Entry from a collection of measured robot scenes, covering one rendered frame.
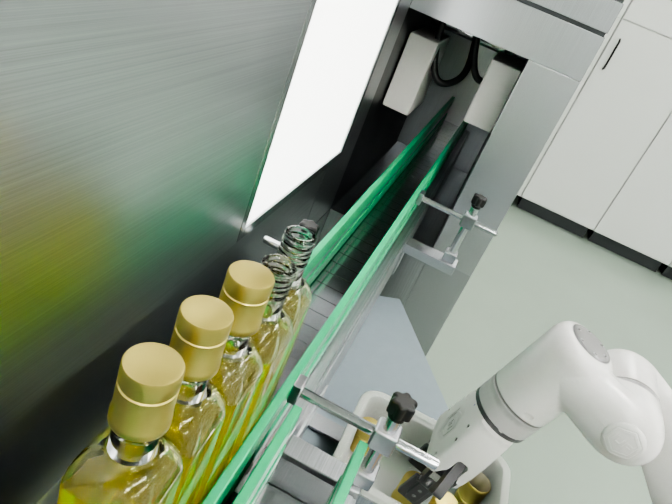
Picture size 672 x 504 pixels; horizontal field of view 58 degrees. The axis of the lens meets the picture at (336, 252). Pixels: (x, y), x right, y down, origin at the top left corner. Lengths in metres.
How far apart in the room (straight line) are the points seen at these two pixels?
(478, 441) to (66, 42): 0.56
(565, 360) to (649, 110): 3.58
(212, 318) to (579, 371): 0.40
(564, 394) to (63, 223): 0.49
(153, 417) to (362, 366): 0.73
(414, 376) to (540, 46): 0.69
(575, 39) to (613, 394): 0.82
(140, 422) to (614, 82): 3.92
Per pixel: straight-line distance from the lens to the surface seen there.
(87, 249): 0.48
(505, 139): 1.36
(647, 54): 4.13
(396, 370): 1.08
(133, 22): 0.42
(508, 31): 1.33
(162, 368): 0.34
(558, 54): 1.33
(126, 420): 0.36
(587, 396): 0.67
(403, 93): 1.50
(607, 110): 4.16
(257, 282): 0.42
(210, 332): 0.37
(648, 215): 4.37
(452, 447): 0.73
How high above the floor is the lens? 1.40
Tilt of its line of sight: 30 degrees down
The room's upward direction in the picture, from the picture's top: 22 degrees clockwise
